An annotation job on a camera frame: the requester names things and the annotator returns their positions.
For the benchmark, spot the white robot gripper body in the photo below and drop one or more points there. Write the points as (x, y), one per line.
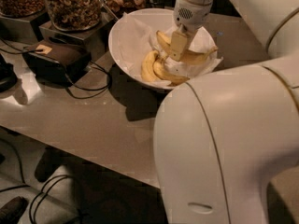
(191, 17)

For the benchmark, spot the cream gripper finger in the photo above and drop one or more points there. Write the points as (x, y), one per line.
(180, 42)

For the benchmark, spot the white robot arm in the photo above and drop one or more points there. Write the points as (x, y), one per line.
(220, 138)

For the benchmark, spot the white ceramic bowl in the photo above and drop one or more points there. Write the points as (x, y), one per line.
(130, 47)

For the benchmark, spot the white paper bowl liner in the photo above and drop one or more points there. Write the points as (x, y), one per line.
(134, 41)

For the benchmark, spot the right metal jar stand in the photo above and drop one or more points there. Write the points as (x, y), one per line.
(94, 40)

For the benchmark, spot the metal jar stand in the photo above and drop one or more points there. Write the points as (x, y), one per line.
(25, 30)
(94, 40)

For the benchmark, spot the glass jar of cashews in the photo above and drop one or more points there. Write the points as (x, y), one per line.
(74, 15)

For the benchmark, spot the dark brown box device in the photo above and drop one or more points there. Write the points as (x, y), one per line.
(57, 63)

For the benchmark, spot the left metal jar stand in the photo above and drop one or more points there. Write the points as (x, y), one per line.
(25, 30)

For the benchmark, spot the glass jar of almonds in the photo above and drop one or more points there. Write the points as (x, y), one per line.
(20, 8)

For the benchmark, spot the dark shoe under table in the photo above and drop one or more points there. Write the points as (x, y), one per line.
(50, 161)

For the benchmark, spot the black round object left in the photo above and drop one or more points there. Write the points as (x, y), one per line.
(8, 77)

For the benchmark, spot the dark shoe lower left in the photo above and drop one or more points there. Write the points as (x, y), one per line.
(12, 211)

